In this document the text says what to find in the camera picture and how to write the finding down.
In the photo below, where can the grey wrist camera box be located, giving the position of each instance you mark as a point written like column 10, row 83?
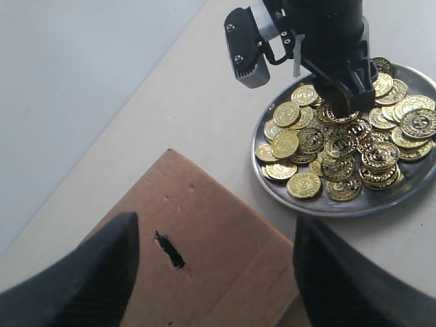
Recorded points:
column 245, row 48

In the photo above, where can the gold coin front left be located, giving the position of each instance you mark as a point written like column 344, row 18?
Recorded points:
column 285, row 143

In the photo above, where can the gold coin back left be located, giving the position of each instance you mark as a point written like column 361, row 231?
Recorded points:
column 418, row 123

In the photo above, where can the brown cardboard slotted box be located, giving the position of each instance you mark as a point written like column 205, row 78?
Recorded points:
column 206, row 258

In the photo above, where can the gold coin at plate left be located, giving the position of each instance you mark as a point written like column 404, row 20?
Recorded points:
column 304, row 185

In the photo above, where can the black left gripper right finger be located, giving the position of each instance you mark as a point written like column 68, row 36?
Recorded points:
column 341, row 287

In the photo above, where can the gold coin at plate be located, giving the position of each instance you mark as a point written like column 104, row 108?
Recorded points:
column 286, row 114
column 304, row 185

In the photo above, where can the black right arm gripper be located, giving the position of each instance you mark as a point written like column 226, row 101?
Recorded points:
column 335, row 50

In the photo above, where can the gold coin at plate front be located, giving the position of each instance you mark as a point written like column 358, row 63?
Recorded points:
column 286, row 114

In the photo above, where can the round silver metal plate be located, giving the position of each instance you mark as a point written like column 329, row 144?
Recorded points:
column 414, row 177

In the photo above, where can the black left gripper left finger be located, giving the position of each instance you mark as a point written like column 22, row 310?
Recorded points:
column 91, row 286

